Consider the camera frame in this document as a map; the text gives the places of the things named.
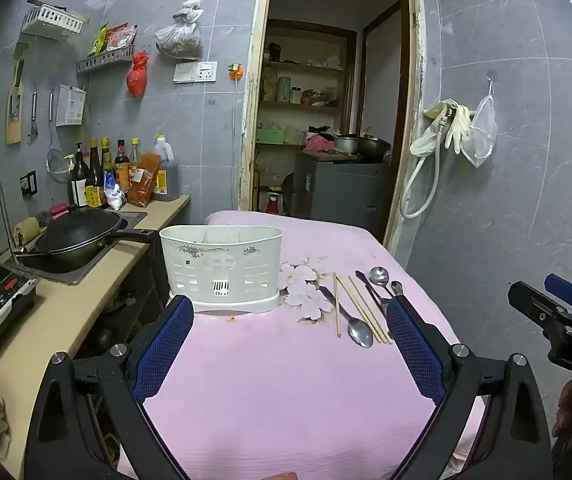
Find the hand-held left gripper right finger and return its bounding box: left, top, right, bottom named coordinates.
left=385, top=296, right=554, bottom=480

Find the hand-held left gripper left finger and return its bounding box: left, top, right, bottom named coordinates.
left=23, top=295, right=196, bottom=480

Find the large steel spoon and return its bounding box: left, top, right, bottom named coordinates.
left=318, top=286, right=374, bottom=349

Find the gold metal utensil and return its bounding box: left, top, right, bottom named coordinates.
left=355, top=270, right=389, bottom=313

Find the round steel spoon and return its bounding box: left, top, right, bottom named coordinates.
left=369, top=266, right=397, bottom=306

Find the white plastic utensil holder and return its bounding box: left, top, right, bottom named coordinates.
left=159, top=225, right=283, bottom=315

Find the person's right hand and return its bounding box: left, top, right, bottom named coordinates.
left=552, top=377, right=572, bottom=441

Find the beige kitchen counter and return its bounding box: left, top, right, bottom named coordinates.
left=0, top=194, right=192, bottom=480

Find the steel sink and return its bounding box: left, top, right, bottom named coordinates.
left=11, top=210, right=148, bottom=287

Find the pink floral tablecloth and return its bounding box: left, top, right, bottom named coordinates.
left=116, top=210, right=487, bottom=480

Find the black wok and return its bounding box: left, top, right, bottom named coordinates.
left=16, top=208, right=159, bottom=273

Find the white blue packet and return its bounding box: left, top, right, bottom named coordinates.
left=103, top=170, right=128, bottom=211

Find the grey cabinet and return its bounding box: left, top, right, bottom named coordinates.
left=293, top=152, right=392, bottom=231

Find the white mesh bag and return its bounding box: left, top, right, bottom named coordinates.
left=461, top=92, right=498, bottom=168

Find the large dark oil jug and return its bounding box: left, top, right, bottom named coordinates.
left=152, top=134, right=179, bottom=203

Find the dark sauce bottle yellow label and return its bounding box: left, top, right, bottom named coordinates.
left=85, top=138, right=109, bottom=209

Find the red label sauce bottle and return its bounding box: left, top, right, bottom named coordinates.
left=114, top=139, right=132, bottom=193

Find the dark pump bottle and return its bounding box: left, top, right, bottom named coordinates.
left=67, top=141, right=90, bottom=208

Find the cream rubber glove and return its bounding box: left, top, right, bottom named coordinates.
left=410, top=100, right=459, bottom=157
left=443, top=104, right=474, bottom=156

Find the dark metal bowl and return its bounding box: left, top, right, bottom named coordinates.
left=356, top=135, right=392, bottom=161

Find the metal mesh strainer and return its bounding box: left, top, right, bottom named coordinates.
left=46, top=89, right=69, bottom=183

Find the pink cloth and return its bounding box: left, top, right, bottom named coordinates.
left=303, top=132, right=337, bottom=153

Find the wooden cutting board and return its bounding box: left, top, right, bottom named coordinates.
left=5, top=42, right=29, bottom=147

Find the metal peeler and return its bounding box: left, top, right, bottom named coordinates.
left=28, top=87, right=40, bottom=138

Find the red plastic bag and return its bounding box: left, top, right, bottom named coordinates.
left=126, top=51, right=150, bottom=98

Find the wooden shelf unit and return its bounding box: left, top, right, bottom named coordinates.
left=258, top=20, right=357, bottom=148

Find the clear bag of dried goods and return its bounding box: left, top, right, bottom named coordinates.
left=155, top=0, right=203, bottom=60

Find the red snack packet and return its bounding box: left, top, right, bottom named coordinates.
left=105, top=22, right=138, bottom=52

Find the yellow green snack packet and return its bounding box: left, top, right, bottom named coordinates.
left=88, top=24, right=110, bottom=57

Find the wooden stick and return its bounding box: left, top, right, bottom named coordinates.
left=27, top=0, right=92, bottom=23

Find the white hose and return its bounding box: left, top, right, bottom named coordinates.
left=400, top=110, right=449, bottom=219

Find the white power cable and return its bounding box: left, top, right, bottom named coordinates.
left=233, top=79, right=243, bottom=201

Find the wooden door frame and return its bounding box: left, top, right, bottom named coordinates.
left=238, top=0, right=427, bottom=261

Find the white perforated wall holder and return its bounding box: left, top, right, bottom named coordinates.
left=56, top=84, right=88, bottom=127

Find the white wall switch socket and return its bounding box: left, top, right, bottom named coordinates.
left=173, top=61, right=218, bottom=84

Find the grey wall rack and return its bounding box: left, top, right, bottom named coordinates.
left=77, top=44, right=137, bottom=74

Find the white wall basket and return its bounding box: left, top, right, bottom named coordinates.
left=21, top=5, right=85, bottom=41

